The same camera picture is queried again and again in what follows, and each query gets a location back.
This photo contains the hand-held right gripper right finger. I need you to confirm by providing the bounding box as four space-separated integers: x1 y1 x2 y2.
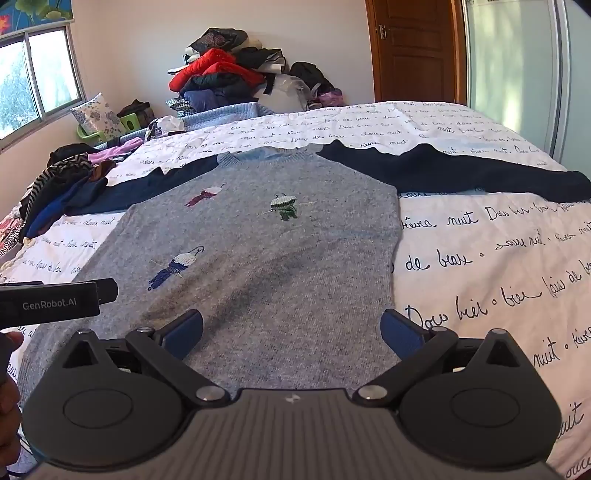
353 309 536 409

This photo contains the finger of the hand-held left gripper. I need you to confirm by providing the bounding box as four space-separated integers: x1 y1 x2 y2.
95 278 119 305

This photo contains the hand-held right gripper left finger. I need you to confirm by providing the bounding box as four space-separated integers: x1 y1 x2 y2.
58 309 232 409

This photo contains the grey sweater with navy sleeves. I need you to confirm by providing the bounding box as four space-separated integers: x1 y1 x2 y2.
18 140 591 403

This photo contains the pile of dark clothes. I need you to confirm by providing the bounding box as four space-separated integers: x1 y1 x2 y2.
166 28 290 112

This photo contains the person's left hand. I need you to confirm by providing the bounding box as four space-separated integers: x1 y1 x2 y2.
0 330 25 462

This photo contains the floral cloth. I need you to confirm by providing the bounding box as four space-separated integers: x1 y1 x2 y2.
0 208 29 259

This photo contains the blue cloth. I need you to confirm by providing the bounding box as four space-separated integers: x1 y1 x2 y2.
23 178 110 237

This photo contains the white script-printed bed cover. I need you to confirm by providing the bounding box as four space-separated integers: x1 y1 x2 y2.
0 100 591 480

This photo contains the brown cloth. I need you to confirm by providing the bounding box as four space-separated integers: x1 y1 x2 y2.
90 159 117 184

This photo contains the zigzag striped cloth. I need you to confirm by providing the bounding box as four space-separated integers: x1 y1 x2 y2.
18 154 96 223

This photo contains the black cloth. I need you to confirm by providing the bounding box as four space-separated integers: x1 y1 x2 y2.
48 143 100 168

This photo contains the green plastic stool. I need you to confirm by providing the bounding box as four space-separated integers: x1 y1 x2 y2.
76 114 142 142

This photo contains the floral pillow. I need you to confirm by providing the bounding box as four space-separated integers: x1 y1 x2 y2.
70 92 127 141

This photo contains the dark brown bag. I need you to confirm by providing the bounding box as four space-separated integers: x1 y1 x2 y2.
116 99 156 128

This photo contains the light blue quilt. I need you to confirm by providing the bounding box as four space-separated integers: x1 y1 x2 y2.
178 102 279 133

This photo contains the window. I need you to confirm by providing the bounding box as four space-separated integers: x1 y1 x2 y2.
0 25 86 153

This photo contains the red puffer jacket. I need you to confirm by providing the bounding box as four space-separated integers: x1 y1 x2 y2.
168 48 267 92

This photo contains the clear plastic bag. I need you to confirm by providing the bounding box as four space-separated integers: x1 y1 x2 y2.
256 74 311 112

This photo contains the black bag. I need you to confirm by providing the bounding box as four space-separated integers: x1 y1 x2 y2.
290 61 336 96

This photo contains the wooden door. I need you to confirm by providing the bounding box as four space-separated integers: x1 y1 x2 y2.
365 0 468 103

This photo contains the frosted glass sliding door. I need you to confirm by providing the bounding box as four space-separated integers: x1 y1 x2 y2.
462 0 591 174

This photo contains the floral roller blind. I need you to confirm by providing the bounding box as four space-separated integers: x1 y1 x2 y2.
0 0 75 36

